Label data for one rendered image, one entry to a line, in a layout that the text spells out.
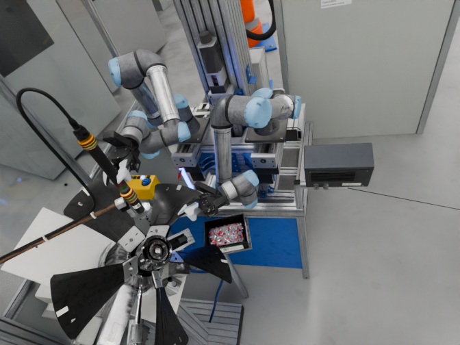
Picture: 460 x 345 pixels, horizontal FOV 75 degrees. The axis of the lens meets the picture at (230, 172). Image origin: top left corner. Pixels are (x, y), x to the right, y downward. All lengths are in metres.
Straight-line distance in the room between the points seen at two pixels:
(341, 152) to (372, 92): 1.66
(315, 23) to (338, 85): 0.57
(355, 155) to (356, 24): 1.47
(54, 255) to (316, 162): 1.08
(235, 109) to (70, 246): 0.85
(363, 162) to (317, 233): 1.31
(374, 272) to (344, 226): 0.39
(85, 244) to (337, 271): 1.66
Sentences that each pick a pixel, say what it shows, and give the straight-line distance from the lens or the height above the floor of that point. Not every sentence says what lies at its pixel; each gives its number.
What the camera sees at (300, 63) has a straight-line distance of 2.67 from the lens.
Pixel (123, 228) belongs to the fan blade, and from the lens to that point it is 1.21.
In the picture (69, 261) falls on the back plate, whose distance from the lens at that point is 1.37.
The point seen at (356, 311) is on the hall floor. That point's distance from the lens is 2.27.
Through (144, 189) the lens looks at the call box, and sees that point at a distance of 1.62.
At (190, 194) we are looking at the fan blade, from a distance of 1.36.
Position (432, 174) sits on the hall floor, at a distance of 2.96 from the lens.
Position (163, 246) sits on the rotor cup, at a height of 1.21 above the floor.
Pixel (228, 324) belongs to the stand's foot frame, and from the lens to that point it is 2.21.
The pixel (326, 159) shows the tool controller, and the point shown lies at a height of 1.24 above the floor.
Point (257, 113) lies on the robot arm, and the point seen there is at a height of 1.47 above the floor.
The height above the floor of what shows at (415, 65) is 0.71.
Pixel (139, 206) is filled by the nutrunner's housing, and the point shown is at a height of 1.38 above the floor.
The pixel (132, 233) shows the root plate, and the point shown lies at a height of 1.27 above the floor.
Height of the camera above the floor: 2.15
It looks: 46 degrees down
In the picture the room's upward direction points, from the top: 19 degrees counter-clockwise
